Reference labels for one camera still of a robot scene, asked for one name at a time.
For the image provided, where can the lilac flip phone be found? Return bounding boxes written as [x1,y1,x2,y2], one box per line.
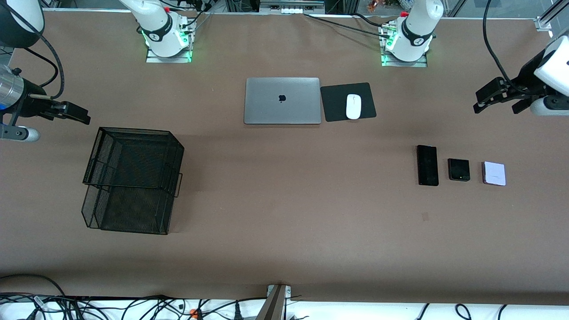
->
[482,161,507,187]

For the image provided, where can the small black flip phone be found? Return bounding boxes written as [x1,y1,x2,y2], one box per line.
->
[447,158,471,182]

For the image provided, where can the long black smartphone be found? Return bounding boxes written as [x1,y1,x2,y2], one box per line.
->
[417,145,439,186]

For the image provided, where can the black mesh two-tier tray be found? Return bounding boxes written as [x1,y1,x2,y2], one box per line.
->
[81,127,185,235]

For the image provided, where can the white computer mouse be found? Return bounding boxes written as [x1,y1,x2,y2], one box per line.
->
[346,94,362,120]

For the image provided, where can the black mouse pad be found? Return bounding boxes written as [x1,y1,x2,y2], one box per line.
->
[320,82,377,122]

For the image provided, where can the silver closed laptop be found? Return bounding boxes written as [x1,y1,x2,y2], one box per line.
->
[244,77,321,125]

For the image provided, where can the white connector strip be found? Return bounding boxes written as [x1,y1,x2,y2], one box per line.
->
[260,0,325,15]

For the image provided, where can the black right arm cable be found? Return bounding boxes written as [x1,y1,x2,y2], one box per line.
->
[8,8,65,101]

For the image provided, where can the aluminium frame rail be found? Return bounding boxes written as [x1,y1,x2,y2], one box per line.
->
[536,0,569,32]

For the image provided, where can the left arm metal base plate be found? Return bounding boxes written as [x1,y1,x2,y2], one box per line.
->
[378,22,429,68]

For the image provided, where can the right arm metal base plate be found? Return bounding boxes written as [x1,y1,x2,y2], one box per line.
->
[145,20,196,64]

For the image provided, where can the short black table cable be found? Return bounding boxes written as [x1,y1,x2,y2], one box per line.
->
[353,12,389,28]

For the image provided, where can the black base cable bundle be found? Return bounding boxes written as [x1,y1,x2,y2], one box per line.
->
[189,0,216,34]

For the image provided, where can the black floor cable loop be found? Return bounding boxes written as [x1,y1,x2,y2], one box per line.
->
[0,274,67,297]

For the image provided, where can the long black table cable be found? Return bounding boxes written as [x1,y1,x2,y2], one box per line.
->
[304,12,392,37]

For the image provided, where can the grey metal post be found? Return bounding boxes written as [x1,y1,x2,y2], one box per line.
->
[256,284,292,320]

